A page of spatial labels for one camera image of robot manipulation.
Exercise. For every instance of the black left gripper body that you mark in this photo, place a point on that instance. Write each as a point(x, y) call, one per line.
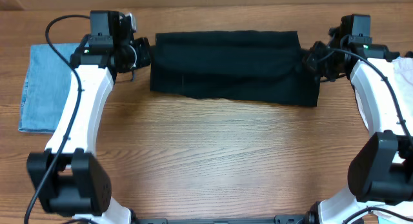
point(135, 56)

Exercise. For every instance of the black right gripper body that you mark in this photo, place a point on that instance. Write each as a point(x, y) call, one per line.
point(313, 59)

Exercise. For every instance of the black shorts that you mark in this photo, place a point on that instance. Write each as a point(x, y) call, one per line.
point(241, 65)

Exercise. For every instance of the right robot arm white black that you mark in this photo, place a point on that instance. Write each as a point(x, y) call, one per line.
point(379, 178)

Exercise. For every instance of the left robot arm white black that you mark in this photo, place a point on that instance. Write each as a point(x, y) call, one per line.
point(67, 177)

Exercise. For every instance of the beige shorts pile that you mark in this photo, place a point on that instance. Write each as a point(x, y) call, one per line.
point(373, 98)

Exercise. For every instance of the folded blue denim garment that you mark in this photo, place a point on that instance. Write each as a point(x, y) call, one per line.
point(45, 91)

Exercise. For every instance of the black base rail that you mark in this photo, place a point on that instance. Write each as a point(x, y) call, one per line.
point(222, 220)

